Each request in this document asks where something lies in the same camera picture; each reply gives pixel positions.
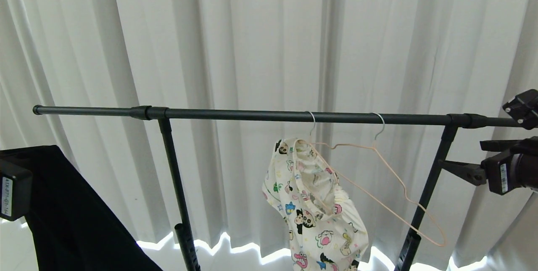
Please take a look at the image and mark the pink clothes hanger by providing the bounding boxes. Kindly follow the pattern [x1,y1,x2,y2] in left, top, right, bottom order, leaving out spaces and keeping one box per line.
[306,111,338,179]
[311,113,447,247]

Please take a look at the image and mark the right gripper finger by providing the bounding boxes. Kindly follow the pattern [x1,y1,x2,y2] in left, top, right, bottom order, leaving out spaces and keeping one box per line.
[480,137,538,154]
[439,160,487,186]

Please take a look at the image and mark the white curtain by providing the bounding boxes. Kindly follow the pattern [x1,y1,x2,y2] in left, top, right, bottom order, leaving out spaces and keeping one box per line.
[0,0,538,271]

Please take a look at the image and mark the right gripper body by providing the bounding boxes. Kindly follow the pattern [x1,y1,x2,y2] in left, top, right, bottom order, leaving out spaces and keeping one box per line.
[481,150,538,196]

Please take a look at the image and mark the black garment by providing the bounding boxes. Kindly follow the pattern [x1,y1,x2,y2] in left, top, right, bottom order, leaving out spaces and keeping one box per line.
[0,145,164,271]

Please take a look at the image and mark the black clothes rack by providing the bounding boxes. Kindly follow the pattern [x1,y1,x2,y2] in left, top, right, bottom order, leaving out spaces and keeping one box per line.
[33,105,531,271]

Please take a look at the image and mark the cream printed garment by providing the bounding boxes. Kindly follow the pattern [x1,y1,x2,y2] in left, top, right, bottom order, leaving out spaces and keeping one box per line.
[262,138,369,271]

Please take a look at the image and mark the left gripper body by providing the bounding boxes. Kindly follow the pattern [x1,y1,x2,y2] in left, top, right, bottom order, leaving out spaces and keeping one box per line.
[0,162,33,221]

